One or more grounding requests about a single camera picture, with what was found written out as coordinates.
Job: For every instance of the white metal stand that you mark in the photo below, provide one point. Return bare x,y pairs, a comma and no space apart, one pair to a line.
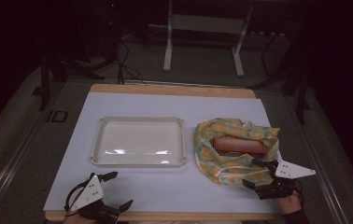
202,23

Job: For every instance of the person's right hand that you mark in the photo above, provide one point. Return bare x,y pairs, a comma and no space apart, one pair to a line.
289,203

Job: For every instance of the yellow green patterned cloth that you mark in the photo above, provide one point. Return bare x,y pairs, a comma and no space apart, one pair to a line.
227,165

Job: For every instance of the white plastic tray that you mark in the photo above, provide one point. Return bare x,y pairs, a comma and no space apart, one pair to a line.
138,141

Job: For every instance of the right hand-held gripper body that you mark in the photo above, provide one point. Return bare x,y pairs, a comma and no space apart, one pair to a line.
286,174

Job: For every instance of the person's left hand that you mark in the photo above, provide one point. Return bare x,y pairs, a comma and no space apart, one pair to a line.
75,219

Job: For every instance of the sausage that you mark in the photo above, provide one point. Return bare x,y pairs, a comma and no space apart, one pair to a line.
239,145

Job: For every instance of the white table mat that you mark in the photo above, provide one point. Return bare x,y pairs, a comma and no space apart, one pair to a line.
165,193

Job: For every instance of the black tripod stand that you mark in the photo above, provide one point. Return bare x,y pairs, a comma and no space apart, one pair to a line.
299,84
53,67

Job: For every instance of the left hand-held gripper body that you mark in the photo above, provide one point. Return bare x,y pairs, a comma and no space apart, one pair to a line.
89,192

